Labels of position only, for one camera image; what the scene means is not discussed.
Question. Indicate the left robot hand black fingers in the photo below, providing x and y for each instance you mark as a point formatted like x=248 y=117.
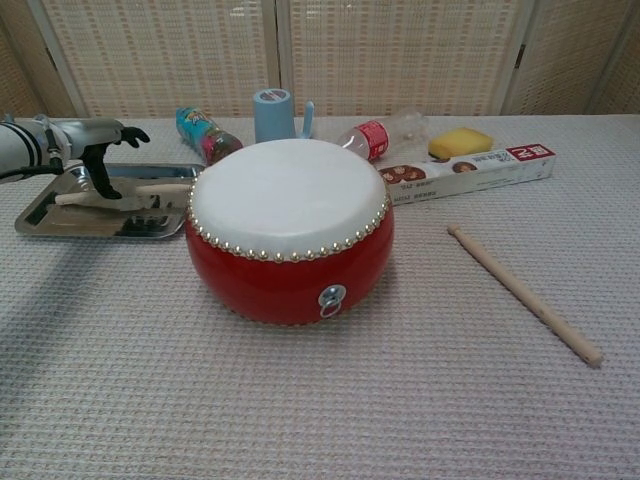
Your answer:
x=90 y=135

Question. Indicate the wooden drumstick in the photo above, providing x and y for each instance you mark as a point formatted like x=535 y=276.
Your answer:
x=160 y=190
x=520 y=292

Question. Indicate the rectangular steel tray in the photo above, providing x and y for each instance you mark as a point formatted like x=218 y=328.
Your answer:
x=75 y=222

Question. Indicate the red drum white skin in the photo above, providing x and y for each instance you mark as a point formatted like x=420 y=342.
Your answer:
x=285 y=195

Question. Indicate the colourful drink bottle blue cap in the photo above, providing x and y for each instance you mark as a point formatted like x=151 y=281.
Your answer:
x=200 y=132

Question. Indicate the light blue plastic mug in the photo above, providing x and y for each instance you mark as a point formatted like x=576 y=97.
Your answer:
x=272 y=117

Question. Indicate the clear plastic bottle red cap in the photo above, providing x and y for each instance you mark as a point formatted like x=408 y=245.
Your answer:
x=370 y=137

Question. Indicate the woven bamboo folding screen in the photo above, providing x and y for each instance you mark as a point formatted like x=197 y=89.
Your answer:
x=400 y=55

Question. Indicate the yellow sponge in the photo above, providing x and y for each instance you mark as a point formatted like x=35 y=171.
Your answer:
x=460 y=142

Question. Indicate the white woven tablecloth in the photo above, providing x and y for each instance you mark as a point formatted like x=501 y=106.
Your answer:
x=350 y=400

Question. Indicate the cling film box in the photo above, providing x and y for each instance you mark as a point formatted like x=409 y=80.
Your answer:
x=475 y=175

